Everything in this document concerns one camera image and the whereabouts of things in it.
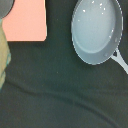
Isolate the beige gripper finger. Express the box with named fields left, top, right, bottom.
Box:
left=0, top=19, right=11, bottom=90

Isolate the grey frying pan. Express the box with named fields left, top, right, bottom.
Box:
left=71, top=0, right=128, bottom=74

